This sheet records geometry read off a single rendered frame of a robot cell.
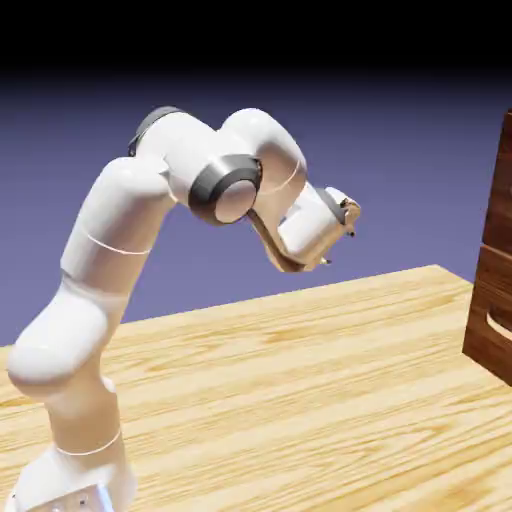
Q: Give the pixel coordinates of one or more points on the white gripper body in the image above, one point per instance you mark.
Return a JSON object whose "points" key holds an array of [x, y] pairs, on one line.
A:
{"points": [[310, 240]]}

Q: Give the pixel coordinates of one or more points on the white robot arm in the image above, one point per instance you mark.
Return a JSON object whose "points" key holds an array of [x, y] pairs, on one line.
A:
{"points": [[120, 208]]}

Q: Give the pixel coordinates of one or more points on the dark wood cabinet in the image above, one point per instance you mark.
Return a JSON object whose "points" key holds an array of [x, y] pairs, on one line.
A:
{"points": [[494, 280]]}

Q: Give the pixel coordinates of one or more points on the plain dark wood drawer front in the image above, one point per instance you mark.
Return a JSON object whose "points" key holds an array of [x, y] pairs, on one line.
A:
{"points": [[500, 200]]}

